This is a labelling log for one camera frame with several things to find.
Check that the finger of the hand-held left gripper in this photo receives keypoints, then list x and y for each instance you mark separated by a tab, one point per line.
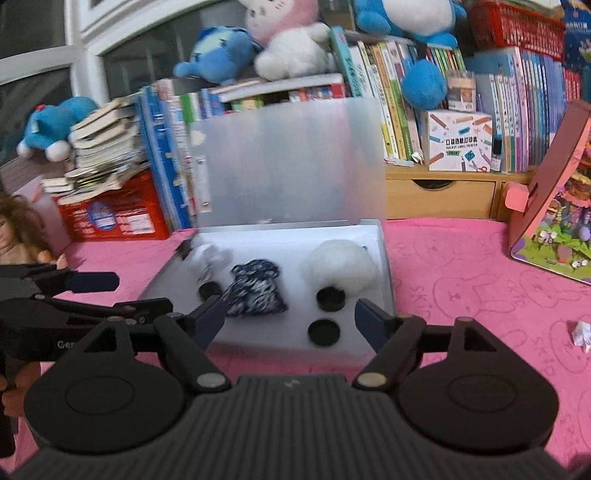
115	310
94	282

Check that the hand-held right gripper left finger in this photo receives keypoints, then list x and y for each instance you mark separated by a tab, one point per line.
210	319

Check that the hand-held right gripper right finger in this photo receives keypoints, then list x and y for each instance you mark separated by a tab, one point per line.
371	321

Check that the white cloth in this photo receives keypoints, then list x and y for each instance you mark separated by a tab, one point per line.
207	261

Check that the white fluffy pom-pom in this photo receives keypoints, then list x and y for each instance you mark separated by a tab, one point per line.
341	265

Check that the silver box with lid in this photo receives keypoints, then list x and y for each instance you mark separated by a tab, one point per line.
286	161

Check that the person's left hand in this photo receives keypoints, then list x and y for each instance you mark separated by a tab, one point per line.
11	394

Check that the red plastic crate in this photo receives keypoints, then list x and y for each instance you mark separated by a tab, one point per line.
129	207

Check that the brown-haired baby doll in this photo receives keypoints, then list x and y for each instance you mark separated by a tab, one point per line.
18	230

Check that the pink rabbit-print blanket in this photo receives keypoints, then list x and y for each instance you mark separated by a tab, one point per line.
461	286

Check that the stack of worn books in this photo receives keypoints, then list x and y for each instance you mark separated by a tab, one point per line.
101	147

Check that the wooden drawer organizer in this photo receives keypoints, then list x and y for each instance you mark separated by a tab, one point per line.
443	198

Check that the row of thin blue books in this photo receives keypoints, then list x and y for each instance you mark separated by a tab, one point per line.
161	152

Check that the blue dog plush toy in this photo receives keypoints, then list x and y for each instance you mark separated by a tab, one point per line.
51	129

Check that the white pencil-print box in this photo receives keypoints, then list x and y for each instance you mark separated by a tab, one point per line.
457	141

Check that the crumpled white paper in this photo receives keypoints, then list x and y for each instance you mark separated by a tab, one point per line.
581	334

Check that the pink miniature house diorama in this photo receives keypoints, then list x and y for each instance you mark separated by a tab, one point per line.
554	184

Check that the row of colourful children's books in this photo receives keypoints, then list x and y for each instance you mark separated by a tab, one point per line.
392	92

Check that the small beige box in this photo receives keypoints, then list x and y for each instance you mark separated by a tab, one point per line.
461	90

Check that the blue big-eared plush toy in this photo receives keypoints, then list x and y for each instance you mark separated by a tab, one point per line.
221	50

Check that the row of blue purple books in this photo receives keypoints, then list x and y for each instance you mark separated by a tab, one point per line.
531	106

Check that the pink white bunny plush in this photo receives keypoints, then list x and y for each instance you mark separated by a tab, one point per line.
286	41

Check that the blue white round plush toy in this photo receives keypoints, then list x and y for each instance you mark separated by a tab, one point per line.
415	14

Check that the red plastic basket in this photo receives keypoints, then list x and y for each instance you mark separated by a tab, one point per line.
517	23

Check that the blue printed carton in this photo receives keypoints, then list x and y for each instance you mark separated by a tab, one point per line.
577	32

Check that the white window frame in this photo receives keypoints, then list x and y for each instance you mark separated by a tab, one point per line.
87	27

